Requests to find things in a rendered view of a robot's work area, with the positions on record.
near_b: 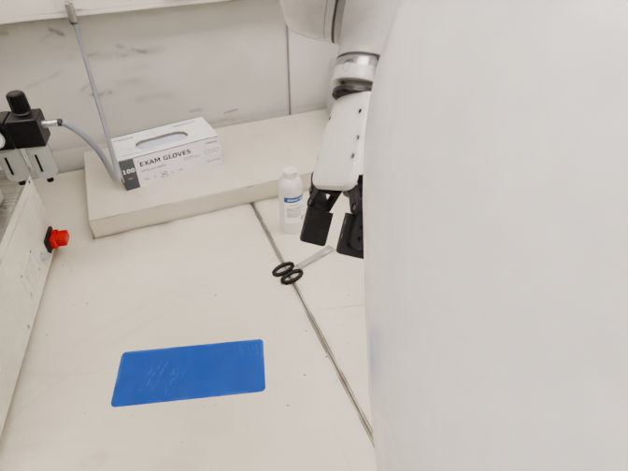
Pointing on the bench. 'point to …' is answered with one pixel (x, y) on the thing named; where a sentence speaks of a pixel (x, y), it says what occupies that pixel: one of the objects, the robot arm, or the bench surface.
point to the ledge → (268, 139)
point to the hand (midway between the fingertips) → (332, 240)
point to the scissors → (298, 266)
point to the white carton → (166, 151)
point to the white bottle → (291, 201)
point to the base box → (22, 283)
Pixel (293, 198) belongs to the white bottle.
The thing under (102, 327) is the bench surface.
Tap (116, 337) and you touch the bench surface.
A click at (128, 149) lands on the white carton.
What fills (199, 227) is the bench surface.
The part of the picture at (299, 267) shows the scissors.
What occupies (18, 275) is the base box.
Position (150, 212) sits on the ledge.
